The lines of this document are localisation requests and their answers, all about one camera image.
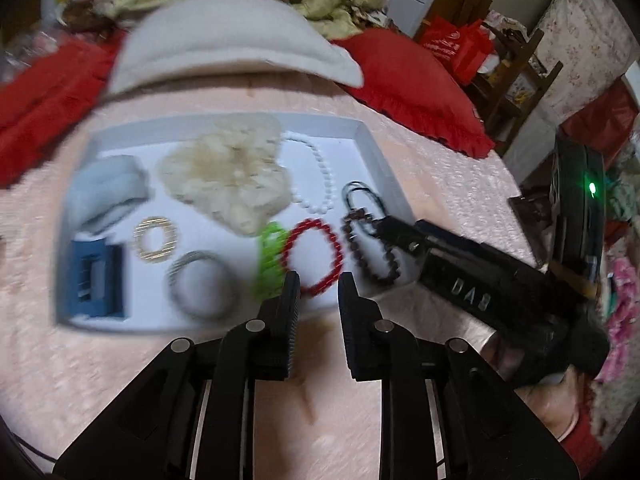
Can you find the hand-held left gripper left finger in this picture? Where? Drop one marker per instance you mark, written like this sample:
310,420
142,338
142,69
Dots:
292,310

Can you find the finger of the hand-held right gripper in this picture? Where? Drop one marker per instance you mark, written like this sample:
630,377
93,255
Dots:
460,285
475,247

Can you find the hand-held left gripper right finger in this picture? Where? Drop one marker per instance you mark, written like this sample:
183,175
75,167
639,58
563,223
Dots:
347,320

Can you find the silver bangle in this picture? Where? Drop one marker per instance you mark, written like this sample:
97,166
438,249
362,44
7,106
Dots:
175,280

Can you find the cream fluffy scrunchie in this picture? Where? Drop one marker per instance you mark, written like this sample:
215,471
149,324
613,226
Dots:
225,180

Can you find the white shallow cardboard box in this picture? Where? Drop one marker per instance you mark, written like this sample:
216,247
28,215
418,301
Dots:
145,305

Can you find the blue square hair clip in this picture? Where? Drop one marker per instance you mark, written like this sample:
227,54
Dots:
112,285

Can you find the blue-grey fluffy scrunchie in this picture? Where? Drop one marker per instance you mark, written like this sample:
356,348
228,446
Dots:
105,185

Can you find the person's right hand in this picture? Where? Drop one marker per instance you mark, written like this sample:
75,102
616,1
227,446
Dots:
550,400

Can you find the red cloth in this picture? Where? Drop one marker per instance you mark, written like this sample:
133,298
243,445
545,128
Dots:
605,120

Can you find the wooden chair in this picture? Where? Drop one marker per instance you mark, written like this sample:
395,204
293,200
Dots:
525,80

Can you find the pink plush blanket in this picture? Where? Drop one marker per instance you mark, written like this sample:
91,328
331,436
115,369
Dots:
150,385

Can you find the floral cloth cover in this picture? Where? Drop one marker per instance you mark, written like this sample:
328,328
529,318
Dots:
585,45

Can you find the red frilled pillow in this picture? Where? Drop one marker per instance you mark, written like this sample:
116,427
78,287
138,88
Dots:
45,95
415,80

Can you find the red plastic bag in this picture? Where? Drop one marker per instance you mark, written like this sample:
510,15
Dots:
450,45

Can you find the white pillow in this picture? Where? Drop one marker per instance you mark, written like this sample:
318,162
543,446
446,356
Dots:
225,35

